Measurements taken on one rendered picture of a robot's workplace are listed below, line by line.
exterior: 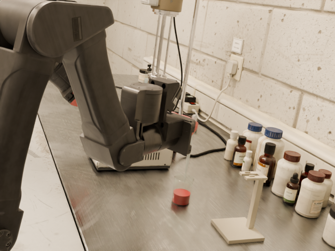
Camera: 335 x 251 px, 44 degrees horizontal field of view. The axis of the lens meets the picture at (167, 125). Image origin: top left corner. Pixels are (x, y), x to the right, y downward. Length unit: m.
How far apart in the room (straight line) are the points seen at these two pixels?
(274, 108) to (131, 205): 0.65
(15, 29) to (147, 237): 0.46
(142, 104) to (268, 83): 0.77
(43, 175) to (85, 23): 0.55
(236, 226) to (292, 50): 0.64
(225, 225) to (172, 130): 0.24
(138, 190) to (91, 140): 0.34
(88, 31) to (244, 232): 0.52
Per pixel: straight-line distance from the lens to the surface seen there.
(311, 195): 0.99
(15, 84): 0.51
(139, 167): 1.08
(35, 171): 1.04
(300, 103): 1.29
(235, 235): 0.85
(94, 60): 0.58
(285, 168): 1.06
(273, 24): 1.42
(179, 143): 0.80
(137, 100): 0.68
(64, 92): 1.06
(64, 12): 0.51
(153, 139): 0.73
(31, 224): 0.83
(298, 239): 0.92
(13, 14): 0.52
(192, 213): 0.91
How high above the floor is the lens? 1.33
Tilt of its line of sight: 17 degrees down
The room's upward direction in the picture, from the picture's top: 8 degrees clockwise
